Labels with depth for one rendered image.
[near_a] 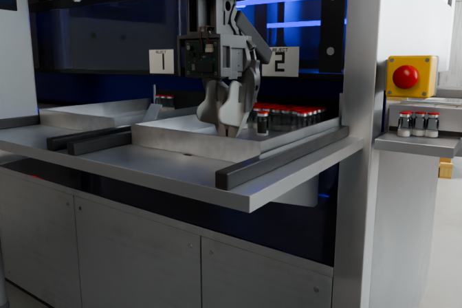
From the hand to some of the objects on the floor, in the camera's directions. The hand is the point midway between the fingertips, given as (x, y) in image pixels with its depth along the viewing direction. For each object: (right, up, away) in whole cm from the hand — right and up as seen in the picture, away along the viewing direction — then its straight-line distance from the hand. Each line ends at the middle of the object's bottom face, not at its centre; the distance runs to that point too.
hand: (231, 134), depth 58 cm
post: (+26, -86, +36) cm, 97 cm away
